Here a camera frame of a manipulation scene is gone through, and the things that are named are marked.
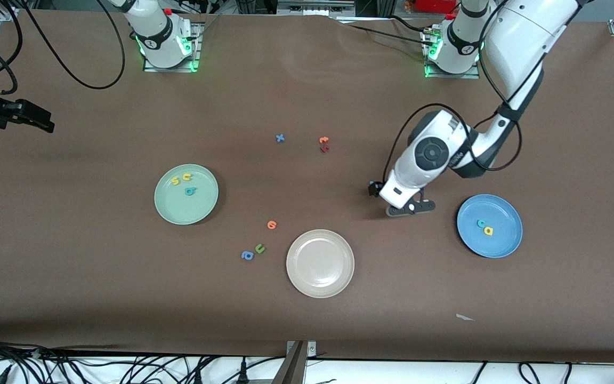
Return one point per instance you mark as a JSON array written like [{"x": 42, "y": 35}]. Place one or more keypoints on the yellow foam letter d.
[{"x": 485, "y": 232}]

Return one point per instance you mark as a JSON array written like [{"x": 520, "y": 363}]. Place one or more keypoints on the teal foam letter p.
[{"x": 193, "y": 190}]

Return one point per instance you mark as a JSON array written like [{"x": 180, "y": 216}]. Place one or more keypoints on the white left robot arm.
[{"x": 520, "y": 37}]

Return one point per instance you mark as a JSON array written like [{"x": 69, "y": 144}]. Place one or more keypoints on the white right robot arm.
[{"x": 152, "y": 32}]

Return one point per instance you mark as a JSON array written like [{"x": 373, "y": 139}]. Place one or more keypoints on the beige plate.
[{"x": 320, "y": 264}]

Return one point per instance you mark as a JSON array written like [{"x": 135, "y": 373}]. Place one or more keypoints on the blue plate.
[{"x": 504, "y": 242}]

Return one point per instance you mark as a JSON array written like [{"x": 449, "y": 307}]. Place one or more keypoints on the white paper scrap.
[{"x": 462, "y": 317}]

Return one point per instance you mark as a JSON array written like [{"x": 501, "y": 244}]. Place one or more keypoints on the blue foam letter a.
[{"x": 243, "y": 255}]

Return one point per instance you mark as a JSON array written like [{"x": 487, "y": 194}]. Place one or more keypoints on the brown paper table cover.
[{"x": 72, "y": 266}]

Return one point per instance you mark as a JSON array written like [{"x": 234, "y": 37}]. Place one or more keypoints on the green plate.
[{"x": 184, "y": 205}]

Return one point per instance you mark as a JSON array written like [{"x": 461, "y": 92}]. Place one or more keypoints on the red box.
[{"x": 435, "y": 5}]

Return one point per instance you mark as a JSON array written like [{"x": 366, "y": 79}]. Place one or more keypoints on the grey metal device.
[{"x": 312, "y": 8}]

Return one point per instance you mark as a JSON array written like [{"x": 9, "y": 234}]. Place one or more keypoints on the grey metal bar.
[{"x": 291, "y": 370}]

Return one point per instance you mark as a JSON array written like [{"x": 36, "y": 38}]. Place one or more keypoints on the black plug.
[
  {"x": 198, "y": 377},
  {"x": 243, "y": 373}
]

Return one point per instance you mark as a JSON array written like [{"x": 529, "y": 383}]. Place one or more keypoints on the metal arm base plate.
[
  {"x": 453, "y": 76},
  {"x": 171, "y": 70}
]

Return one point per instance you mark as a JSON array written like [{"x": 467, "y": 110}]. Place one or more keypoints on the small metal bracket plate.
[{"x": 312, "y": 348}]

